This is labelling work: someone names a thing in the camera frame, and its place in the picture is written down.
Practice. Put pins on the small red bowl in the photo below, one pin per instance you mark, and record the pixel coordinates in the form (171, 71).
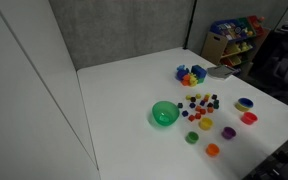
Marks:
(249, 118)

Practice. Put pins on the large green translucent bowl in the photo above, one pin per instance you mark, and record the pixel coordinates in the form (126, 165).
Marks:
(165, 113)

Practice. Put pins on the small green bowl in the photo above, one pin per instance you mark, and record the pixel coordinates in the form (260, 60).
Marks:
(192, 137)

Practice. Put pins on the small yellow bowl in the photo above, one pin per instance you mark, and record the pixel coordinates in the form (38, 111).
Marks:
(205, 124)

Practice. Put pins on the small orange bowl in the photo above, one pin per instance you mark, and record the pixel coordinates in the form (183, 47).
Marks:
(212, 150)

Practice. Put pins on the small purple bowl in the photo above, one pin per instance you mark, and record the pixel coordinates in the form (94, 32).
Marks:
(228, 133)

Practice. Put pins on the pale yellow stacked bowl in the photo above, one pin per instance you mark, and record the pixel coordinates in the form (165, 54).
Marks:
(239, 108)

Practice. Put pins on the small blue bowl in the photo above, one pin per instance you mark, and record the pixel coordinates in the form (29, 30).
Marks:
(245, 102)

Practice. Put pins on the purple toy piece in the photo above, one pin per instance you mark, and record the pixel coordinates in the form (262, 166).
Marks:
(181, 74)

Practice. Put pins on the orange toy piece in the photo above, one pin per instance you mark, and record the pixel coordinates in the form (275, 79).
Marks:
(185, 80)

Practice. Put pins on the light blue toy piece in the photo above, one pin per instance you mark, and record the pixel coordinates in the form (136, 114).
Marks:
(180, 67)

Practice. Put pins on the small yellow cube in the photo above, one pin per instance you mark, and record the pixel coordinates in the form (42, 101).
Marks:
(207, 95)
(198, 96)
(188, 97)

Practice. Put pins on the yellow toy figure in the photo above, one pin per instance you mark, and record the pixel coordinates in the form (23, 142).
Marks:
(193, 80)

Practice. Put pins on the green toy block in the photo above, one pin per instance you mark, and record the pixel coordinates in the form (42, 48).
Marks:
(201, 80)

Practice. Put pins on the large blue toy block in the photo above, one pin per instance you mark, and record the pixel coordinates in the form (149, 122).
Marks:
(199, 71)

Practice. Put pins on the small black cube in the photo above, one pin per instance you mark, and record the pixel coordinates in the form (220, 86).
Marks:
(214, 96)
(210, 104)

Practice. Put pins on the small dark green cube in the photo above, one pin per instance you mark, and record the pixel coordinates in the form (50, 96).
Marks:
(216, 101)
(216, 106)

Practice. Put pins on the gray metal mounting plate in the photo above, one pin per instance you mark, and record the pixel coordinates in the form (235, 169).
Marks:
(220, 71)

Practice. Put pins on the black vertical pole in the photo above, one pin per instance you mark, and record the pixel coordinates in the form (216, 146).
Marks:
(189, 25)

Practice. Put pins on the wooden toy storage shelf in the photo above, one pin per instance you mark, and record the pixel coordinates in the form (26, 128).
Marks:
(212, 46)

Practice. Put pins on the yellow storage bin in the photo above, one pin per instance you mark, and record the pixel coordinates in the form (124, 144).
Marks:
(237, 49)
(232, 60)

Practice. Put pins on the blue storage bin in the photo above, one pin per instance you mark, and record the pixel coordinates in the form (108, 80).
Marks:
(227, 29)

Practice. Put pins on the green storage bin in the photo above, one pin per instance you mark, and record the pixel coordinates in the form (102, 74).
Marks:
(245, 24)

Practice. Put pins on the red storage bin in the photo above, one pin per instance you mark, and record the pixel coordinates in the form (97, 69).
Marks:
(255, 24)

